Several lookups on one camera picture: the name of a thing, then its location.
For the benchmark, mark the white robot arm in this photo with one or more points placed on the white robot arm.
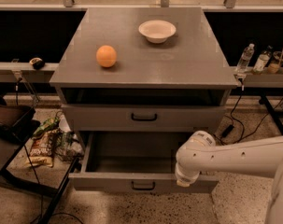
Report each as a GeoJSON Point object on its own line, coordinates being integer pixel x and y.
{"type": "Point", "coordinates": [262, 157]}

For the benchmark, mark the white bowl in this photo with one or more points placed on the white bowl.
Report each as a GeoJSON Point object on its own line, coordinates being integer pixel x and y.
{"type": "Point", "coordinates": [157, 31]}

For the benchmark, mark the clear water bottle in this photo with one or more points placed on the clear water bottle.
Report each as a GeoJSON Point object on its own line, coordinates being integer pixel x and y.
{"type": "Point", "coordinates": [245, 58]}

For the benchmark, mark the small glass bottle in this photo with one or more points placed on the small glass bottle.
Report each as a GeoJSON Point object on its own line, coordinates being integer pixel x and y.
{"type": "Point", "coordinates": [262, 60]}

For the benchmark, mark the grey drawer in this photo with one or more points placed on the grey drawer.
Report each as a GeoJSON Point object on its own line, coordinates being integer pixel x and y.
{"type": "Point", "coordinates": [143, 118]}
{"type": "Point", "coordinates": [135, 162]}

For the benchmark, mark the green snack bag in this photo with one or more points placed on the green snack bag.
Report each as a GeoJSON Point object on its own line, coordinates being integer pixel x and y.
{"type": "Point", "coordinates": [48, 125]}

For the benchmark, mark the black tape measure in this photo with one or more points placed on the black tape measure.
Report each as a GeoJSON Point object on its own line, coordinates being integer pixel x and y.
{"type": "Point", "coordinates": [37, 63]}

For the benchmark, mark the black cart stand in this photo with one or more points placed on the black cart stand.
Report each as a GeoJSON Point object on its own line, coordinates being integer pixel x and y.
{"type": "Point", "coordinates": [8, 151]}

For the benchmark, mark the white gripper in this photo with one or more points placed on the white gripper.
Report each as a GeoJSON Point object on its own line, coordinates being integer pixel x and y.
{"type": "Point", "coordinates": [183, 173]}

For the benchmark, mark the grey side rail shelf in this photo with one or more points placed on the grey side rail shelf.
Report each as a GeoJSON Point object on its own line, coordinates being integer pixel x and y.
{"type": "Point", "coordinates": [9, 72]}

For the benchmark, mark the grey drawer cabinet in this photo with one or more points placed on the grey drawer cabinet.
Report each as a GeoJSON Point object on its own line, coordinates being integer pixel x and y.
{"type": "Point", "coordinates": [188, 69]}

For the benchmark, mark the grey top drawer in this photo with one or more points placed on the grey top drawer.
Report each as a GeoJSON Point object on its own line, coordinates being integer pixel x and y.
{"type": "Point", "coordinates": [143, 118]}

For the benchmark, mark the plastic cup with straw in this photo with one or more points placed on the plastic cup with straw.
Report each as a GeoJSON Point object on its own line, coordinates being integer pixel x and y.
{"type": "Point", "coordinates": [276, 62]}

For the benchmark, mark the orange ball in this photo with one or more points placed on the orange ball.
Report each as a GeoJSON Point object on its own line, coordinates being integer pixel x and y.
{"type": "Point", "coordinates": [106, 56]}

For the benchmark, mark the brown chip bag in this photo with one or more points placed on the brown chip bag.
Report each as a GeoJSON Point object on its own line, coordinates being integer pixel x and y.
{"type": "Point", "coordinates": [42, 149]}

